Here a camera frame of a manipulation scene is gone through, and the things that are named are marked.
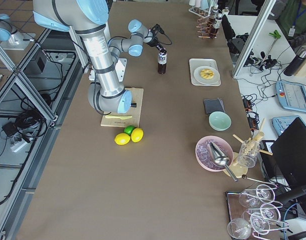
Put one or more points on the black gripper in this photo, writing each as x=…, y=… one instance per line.
x=158, y=46

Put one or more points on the tea bottle white cap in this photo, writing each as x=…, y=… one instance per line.
x=162, y=63

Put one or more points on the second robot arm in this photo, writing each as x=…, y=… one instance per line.
x=10, y=36

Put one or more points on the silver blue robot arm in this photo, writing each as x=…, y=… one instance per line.
x=89, y=19

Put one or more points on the cream serving tray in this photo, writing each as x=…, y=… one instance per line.
x=197, y=65

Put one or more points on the white round plate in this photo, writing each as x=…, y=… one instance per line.
x=201, y=80

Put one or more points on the wooden cutting board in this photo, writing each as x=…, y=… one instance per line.
x=137, y=96

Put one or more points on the grey folded cloth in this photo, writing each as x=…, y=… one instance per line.
x=213, y=105

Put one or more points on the yellow plastic knife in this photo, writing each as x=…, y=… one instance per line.
x=124, y=117

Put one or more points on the green lime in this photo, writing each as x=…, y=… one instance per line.
x=128, y=130

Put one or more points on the upper yellow lemon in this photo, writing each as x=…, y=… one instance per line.
x=137, y=134

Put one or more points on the yellow lemon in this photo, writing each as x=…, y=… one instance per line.
x=137, y=134
x=122, y=139

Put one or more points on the mint green bowl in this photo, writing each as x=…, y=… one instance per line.
x=219, y=121

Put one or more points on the lower yellow lemon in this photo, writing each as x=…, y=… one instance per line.
x=122, y=139

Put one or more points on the pink ice bowl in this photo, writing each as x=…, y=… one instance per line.
x=203, y=156

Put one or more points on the metal ice scoop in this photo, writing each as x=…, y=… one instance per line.
x=219, y=158

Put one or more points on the glass mug on stand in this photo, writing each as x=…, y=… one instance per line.
x=248, y=153

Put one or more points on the wooden cup tree stand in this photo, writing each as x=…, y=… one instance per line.
x=236, y=168

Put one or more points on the person in green shirt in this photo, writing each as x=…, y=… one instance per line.
x=291, y=18

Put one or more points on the blue teach pendant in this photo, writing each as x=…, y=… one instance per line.
x=291, y=96
x=280, y=124

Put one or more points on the black water bottle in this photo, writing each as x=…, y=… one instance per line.
x=295, y=63

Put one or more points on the black monitor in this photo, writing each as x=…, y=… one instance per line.
x=289, y=152

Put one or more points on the wine glass rack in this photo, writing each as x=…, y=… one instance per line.
x=254, y=212

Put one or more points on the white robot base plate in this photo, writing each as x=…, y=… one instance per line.
x=120, y=68

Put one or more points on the copper wire bottle rack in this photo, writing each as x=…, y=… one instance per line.
x=204, y=27

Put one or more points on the braided ring donut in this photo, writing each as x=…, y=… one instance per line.
x=207, y=73

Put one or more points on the aluminium frame post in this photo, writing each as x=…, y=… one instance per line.
x=254, y=33

